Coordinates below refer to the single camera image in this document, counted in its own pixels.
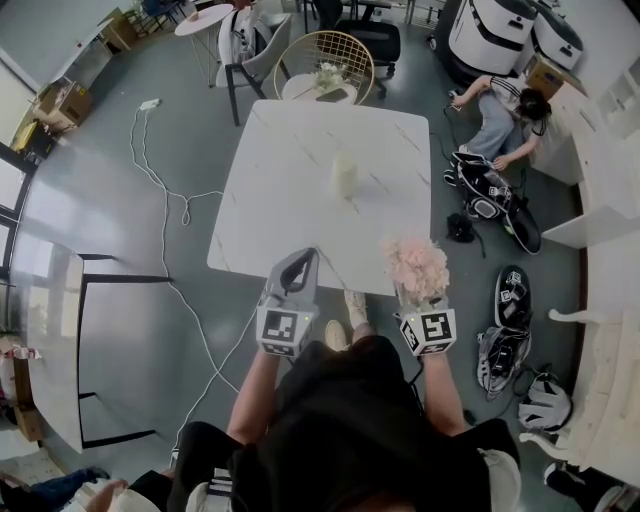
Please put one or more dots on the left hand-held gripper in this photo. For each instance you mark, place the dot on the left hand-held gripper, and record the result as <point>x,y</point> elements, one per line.
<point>280,327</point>

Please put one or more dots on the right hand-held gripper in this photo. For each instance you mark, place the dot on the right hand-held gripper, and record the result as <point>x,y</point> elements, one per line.
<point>435,327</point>

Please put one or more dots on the pink flowers bouquet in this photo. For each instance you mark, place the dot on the pink flowers bouquet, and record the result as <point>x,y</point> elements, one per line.
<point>420,265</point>

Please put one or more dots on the white vase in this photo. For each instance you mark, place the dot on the white vase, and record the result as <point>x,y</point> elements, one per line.
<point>345,175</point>

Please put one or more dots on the person's right forearm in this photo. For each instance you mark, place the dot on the person's right forearm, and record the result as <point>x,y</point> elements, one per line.
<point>442,395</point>

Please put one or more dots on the person's left forearm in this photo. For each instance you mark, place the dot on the person's left forearm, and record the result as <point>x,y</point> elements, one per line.
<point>252,395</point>

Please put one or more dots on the person's right shoe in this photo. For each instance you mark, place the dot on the person's right shoe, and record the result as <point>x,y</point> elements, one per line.
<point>356,306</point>

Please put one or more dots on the person's shoe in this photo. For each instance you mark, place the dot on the person's shoe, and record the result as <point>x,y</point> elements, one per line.
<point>337,335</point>
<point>356,306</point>

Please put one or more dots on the person's left shoe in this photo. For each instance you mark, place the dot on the person's left shoe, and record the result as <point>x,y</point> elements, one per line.
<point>337,335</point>

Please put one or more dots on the grey backpack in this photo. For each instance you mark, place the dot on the grey backpack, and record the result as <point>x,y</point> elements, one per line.
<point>502,360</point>

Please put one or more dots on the white marble table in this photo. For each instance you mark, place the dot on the white marble table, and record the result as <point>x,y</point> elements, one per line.
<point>300,200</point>

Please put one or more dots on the black open equipment case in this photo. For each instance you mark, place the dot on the black open equipment case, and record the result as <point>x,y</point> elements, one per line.
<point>514,295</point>

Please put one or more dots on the black cloth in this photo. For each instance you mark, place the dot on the black cloth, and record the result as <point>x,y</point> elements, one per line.
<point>461,227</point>

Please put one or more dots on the black oval case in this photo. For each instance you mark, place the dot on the black oval case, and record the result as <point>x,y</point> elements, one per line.
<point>525,232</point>

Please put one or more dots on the person's black shirt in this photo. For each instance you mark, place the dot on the person's black shirt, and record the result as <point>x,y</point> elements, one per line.
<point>345,425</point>

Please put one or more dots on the white backpack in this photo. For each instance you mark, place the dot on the white backpack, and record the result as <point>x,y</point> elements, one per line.
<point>545,405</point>

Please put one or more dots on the black and white bag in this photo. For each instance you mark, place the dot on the black and white bag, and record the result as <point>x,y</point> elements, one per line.
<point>480,180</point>

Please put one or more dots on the white shelf cabinet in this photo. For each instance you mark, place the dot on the white shelf cabinet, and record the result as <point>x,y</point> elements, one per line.
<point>610,350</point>

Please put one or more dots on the black phone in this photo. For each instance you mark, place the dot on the black phone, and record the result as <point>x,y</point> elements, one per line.
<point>331,95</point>

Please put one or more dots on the white power strip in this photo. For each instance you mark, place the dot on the white power strip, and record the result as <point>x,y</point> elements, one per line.
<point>150,105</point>
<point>175,457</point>

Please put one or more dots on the grey upholstered chair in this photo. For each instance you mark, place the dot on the grey upholstered chair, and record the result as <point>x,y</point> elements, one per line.
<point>255,55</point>

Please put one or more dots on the grey table black legs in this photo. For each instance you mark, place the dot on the grey table black legs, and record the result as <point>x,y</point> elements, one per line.
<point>55,350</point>

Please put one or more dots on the black office chair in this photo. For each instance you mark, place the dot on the black office chair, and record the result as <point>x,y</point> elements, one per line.
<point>370,35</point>

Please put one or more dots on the round pink side table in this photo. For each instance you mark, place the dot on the round pink side table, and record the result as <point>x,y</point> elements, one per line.
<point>202,22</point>

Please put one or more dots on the cardboard box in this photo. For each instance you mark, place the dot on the cardboard box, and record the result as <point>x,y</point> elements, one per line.
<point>67,105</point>
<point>550,77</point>

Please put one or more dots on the glass entrance door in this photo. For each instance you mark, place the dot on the glass entrance door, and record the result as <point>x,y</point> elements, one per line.
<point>12,200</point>

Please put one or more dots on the white service robot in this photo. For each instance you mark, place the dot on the white service robot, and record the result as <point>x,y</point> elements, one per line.
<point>557,35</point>
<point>490,35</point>

